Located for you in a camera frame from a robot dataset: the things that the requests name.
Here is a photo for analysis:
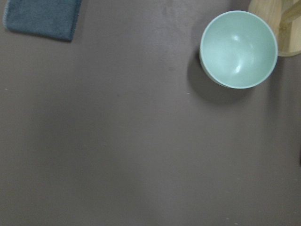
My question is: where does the mint green bowl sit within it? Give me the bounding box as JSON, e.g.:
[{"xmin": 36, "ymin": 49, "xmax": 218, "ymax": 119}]
[{"xmin": 199, "ymin": 10, "xmax": 278, "ymax": 89}]

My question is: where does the grey folded cloth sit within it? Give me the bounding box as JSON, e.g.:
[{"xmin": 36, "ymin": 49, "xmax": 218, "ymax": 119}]
[{"xmin": 3, "ymin": 0, "xmax": 81, "ymax": 41}]

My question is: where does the wooden cup stand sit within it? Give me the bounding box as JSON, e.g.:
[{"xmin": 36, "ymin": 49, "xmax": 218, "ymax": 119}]
[{"xmin": 248, "ymin": 0, "xmax": 301, "ymax": 57}]

